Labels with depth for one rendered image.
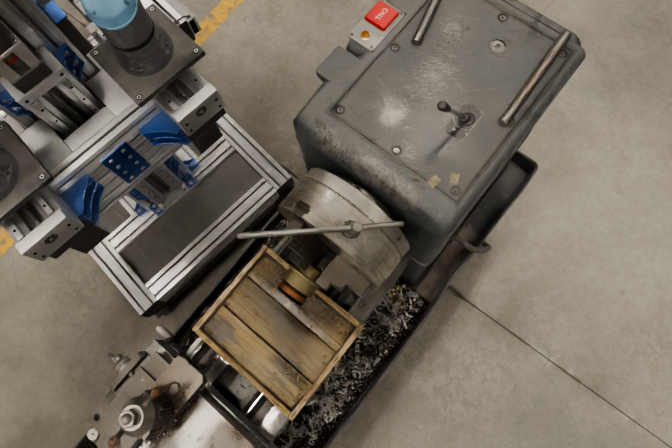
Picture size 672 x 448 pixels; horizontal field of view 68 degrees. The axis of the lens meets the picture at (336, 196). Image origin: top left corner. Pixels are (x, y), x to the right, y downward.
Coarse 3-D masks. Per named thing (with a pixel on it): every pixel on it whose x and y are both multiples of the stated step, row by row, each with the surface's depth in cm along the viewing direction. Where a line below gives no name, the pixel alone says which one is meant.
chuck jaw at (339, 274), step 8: (336, 256) 119; (336, 264) 119; (344, 264) 119; (328, 272) 118; (336, 272) 118; (344, 272) 118; (352, 272) 118; (320, 280) 118; (328, 280) 118; (336, 280) 118; (344, 280) 117; (352, 280) 117; (360, 280) 117; (368, 280) 117; (328, 288) 120; (336, 288) 120; (352, 288) 117; (360, 288) 117; (360, 296) 118
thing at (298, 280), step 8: (288, 272) 118; (296, 272) 116; (304, 272) 117; (312, 272) 118; (320, 272) 119; (288, 280) 117; (296, 280) 116; (304, 280) 116; (312, 280) 118; (280, 288) 117; (288, 288) 116; (296, 288) 116; (304, 288) 116; (312, 288) 117; (288, 296) 116; (296, 296) 116; (304, 296) 117
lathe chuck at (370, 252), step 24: (312, 192) 112; (288, 216) 123; (312, 216) 109; (336, 216) 108; (360, 216) 108; (336, 240) 107; (360, 240) 108; (384, 240) 110; (360, 264) 108; (384, 264) 112
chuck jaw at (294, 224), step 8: (296, 208) 113; (304, 208) 112; (288, 224) 113; (296, 224) 112; (304, 224) 111; (296, 240) 114; (304, 240) 113; (312, 240) 115; (320, 240) 116; (296, 248) 114; (304, 248) 114; (312, 248) 116; (320, 248) 117; (296, 256) 116; (304, 256) 115; (312, 256) 117; (296, 264) 115; (304, 264) 116
